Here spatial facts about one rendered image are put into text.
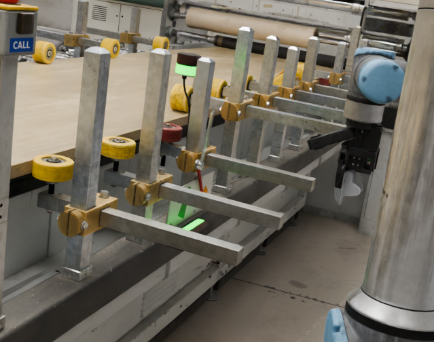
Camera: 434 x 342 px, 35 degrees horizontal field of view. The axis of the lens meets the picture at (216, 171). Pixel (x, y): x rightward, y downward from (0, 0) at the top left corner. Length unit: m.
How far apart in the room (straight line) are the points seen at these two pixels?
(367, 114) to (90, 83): 0.66
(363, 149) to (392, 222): 0.68
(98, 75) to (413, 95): 0.57
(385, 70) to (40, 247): 0.86
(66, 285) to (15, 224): 0.24
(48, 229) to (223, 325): 1.28
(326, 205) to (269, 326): 1.55
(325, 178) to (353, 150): 2.57
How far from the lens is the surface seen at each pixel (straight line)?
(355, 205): 4.20
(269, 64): 2.17
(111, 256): 1.50
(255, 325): 2.82
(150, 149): 1.51
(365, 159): 1.67
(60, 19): 11.89
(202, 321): 2.78
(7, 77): 1.06
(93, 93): 1.27
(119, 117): 1.89
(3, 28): 1.01
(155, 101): 1.49
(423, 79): 0.96
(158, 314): 2.43
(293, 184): 1.71
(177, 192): 1.55
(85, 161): 1.30
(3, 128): 1.07
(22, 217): 1.55
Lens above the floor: 1.30
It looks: 15 degrees down
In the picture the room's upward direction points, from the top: 8 degrees clockwise
